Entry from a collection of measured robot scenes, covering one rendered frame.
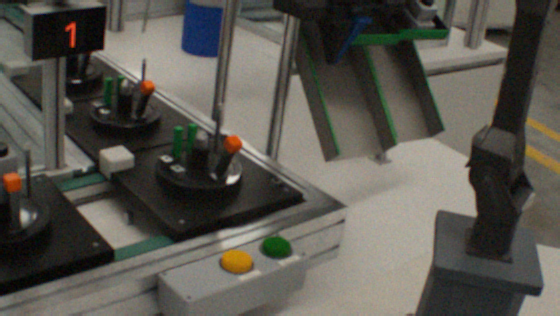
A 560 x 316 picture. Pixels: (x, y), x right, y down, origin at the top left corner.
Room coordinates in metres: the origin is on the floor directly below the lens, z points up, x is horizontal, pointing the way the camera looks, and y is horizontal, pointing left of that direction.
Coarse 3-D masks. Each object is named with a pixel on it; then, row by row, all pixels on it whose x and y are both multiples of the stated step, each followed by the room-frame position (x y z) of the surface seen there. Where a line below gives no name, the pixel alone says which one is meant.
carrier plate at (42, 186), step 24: (48, 192) 0.84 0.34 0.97; (72, 216) 0.79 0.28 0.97; (48, 240) 0.72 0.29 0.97; (72, 240) 0.73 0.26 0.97; (96, 240) 0.74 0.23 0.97; (0, 264) 0.65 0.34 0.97; (24, 264) 0.66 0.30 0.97; (48, 264) 0.67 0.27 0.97; (72, 264) 0.69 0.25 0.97; (96, 264) 0.71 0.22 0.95; (0, 288) 0.61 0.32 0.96
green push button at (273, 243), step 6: (264, 240) 0.81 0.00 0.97; (270, 240) 0.81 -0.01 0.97; (276, 240) 0.82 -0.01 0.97; (282, 240) 0.82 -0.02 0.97; (264, 246) 0.80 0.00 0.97; (270, 246) 0.80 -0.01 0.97; (276, 246) 0.80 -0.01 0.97; (282, 246) 0.80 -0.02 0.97; (288, 246) 0.81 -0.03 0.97; (264, 252) 0.80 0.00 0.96; (270, 252) 0.79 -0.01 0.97; (276, 252) 0.79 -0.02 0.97; (282, 252) 0.79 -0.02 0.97; (288, 252) 0.80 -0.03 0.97
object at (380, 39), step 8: (368, 8) 1.21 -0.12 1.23; (376, 8) 1.19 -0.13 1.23; (368, 16) 1.18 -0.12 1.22; (376, 16) 1.19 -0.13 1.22; (384, 16) 1.17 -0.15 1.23; (368, 24) 1.16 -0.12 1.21; (376, 24) 1.17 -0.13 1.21; (384, 24) 1.17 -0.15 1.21; (392, 24) 1.15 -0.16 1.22; (360, 32) 1.13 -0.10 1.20; (368, 32) 1.14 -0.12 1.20; (376, 32) 1.15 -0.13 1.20; (384, 32) 1.16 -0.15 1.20; (392, 32) 1.15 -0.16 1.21; (360, 40) 1.09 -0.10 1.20; (368, 40) 1.10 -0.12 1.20; (376, 40) 1.11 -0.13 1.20; (384, 40) 1.12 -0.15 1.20; (392, 40) 1.13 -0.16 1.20
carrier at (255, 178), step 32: (192, 128) 1.00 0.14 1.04; (128, 160) 0.96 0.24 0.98; (160, 160) 0.95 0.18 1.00; (192, 160) 0.96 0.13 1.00; (128, 192) 0.90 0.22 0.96; (160, 192) 0.90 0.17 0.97; (192, 192) 0.90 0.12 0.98; (224, 192) 0.92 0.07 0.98; (256, 192) 0.95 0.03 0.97; (288, 192) 0.96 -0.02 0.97; (160, 224) 0.83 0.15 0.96; (192, 224) 0.83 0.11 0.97; (224, 224) 0.86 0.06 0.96
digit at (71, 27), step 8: (56, 16) 0.89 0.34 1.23; (64, 16) 0.90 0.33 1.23; (72, 16) 0.91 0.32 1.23; (80, 16) 0.91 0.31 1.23; (56, 24) 0.89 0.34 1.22; (64, 24) 0.90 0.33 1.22; (72, 24) 0.91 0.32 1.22; (80, 24) 0.92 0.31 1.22; (56, 32) 0.89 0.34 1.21; (64, 32) 0.90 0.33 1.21; (72, 32) 0.91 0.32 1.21; (80, 32) 0.92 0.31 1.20; (56, 40) 0.89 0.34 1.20; (64, 40) 0.90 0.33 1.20; (72, 40) 0.91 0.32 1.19; (80, 40) 0.92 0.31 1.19; (56, 48) 0.89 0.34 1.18; (64, 48) 0.90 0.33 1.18; (72, 48) 0.91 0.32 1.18; (80, 48) 0.92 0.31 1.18
